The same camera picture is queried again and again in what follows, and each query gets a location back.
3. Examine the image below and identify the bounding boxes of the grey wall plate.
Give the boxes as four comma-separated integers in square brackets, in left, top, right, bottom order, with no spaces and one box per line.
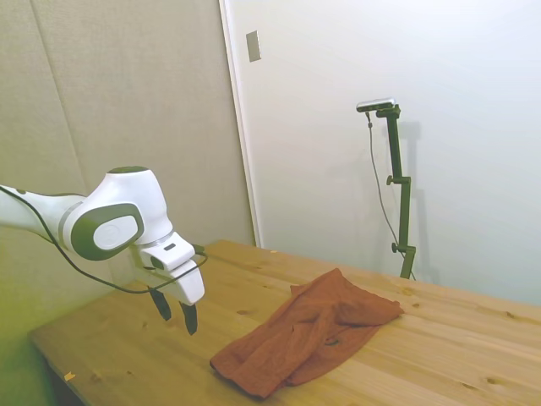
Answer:
[245,30,262,63]

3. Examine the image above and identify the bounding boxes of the rust orange shorts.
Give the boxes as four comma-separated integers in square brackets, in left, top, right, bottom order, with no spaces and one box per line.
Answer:
[210,267,406,399]

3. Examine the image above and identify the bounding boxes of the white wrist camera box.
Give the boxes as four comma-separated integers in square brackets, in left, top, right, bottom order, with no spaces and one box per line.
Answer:
[139,235,196,272]

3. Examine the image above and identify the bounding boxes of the white door trim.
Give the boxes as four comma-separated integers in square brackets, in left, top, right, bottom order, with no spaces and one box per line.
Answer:
[218,0,264,249]

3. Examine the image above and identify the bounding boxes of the silver camera on stand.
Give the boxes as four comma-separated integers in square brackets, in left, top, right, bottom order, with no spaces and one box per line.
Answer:
[356,97,397,113]

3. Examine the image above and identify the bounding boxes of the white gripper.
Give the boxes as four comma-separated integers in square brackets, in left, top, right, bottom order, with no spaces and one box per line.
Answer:
[143,261,207,337]

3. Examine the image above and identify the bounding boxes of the dark green camera stand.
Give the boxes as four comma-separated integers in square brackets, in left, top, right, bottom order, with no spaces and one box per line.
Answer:
[374,104,418,280]

